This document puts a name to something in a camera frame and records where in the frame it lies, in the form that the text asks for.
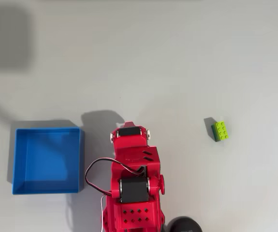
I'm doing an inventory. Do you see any blue square tray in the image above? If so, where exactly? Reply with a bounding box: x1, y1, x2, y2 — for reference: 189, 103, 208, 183
12, 127, 85, 195

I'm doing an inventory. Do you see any green lego brick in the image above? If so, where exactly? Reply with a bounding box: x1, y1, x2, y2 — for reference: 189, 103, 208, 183
210, 120, 231, 143

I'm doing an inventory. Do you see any elbow servo cable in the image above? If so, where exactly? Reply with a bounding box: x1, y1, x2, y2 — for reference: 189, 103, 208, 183
85, 158, 147, 232

